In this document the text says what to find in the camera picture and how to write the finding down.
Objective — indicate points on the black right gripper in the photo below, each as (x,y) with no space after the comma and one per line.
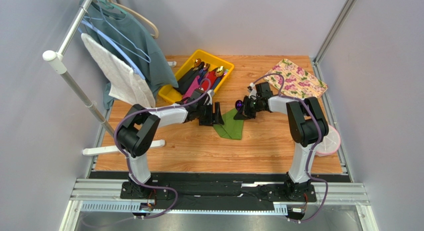
(246,109)

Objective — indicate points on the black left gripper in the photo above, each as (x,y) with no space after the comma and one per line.
(213,118)

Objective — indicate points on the dark purple spoon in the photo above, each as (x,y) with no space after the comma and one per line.
(238,104)

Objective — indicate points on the green paper napkin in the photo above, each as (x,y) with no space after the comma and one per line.
(232,129)

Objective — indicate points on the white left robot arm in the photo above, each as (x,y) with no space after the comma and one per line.
(135,133)

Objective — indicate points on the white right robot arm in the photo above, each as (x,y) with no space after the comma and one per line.
(307,124)

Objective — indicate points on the pink rolled napkin in bin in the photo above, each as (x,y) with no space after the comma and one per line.
(194,85)

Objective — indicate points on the red rolled napkin in bin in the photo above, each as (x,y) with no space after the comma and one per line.
(213,76)

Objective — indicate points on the blue rolled napkin in bin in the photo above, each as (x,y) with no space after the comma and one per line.
(219,79)

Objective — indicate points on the black rolled napkin in bin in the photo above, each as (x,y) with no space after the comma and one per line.
(185,81)

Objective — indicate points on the yellow plastic cutlery bin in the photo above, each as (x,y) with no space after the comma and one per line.
(170,95)

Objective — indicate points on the floral patterned tray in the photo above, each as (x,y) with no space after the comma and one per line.
(294,81)

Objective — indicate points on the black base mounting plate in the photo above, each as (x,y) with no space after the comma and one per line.
(218,191)

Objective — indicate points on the white mesh food cover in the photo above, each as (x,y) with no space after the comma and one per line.
(330,144)

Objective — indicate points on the white towel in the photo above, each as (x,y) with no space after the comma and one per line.
(126,84)

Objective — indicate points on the grey-green t-shirt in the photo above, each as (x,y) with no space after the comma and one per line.
(158,73)

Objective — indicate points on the wooden clothes hanger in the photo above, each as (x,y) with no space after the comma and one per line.
(115,4)

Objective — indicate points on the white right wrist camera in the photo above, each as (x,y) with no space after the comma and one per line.
(252,90)

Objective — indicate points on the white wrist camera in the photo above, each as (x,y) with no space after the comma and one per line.
(252,90)
(209,97)

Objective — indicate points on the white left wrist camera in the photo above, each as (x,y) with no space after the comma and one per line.
(209,97)

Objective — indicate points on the aluminium frame rail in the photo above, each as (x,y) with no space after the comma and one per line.
(101,195)

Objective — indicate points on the blue wire hanger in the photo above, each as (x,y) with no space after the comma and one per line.
(87,22)

